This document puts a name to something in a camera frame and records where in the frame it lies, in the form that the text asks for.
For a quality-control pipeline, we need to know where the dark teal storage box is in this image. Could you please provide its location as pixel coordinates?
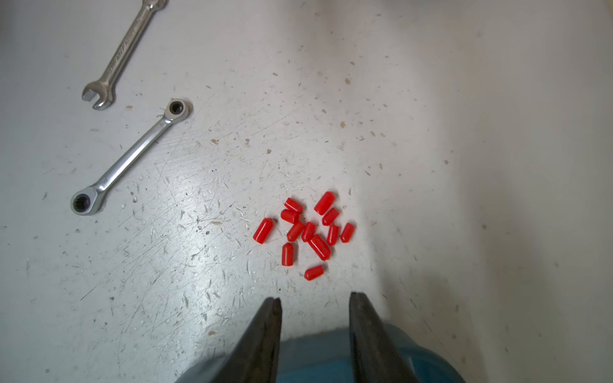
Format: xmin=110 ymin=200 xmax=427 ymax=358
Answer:
xmin=174 ymin=322 xmax=466 ymax=383

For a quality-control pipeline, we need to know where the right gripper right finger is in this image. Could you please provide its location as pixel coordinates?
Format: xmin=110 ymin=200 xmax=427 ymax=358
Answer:
xmin=349 ymin=292 xmax=418 ymax=382

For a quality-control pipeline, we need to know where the red sleeve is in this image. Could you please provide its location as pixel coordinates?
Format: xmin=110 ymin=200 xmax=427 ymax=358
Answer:
xmin=287 ymin=221 xmax=305 ymax=243
xmin=284 ymin=198 xmax=303 ymax=214
xmin=253 ymin=218 xmax=275 ymax=244
xmin=304 ymin=265 xmax=325 ymax=281
xmin=302 ymin=221 xmax=317 ymax=243
xmin=322 ymin=207 xmax=340 ymax=226
xmin=339 ymin=222 xmax=356 ymax=244
xmin=282 ymin=243 xmax=295 ymax=267
xmin=314 ymin=191 xmax=335 ymax=215
xmin=327 ymin=224 xmax=340 ymax=247
xmin=309 ymin=234 xmax=331 ymax=262
xmin=280 ymin=209 xmax=300 ymax=224

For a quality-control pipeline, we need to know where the silver combination wrench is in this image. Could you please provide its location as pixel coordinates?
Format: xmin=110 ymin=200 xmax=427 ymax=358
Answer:
xmin=81 ymin=0 xmax=168 ymax=111
xmin=70 ymin=99 xmax=192 ymax=215

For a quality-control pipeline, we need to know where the silver combination wrench right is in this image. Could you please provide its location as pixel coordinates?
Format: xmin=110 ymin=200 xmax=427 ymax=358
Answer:
xmin=70 ymin=99 xmax=192 ymax=215

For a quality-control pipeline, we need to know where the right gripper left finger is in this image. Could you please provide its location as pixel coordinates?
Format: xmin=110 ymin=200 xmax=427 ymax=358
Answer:
xmin=212 ymin=298 xmax=283 ymax=382

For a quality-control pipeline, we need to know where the silver combination wrench left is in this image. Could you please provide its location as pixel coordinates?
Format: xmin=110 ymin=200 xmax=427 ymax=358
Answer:
xmin=81 ymin=0 xmax=168 ymax=111

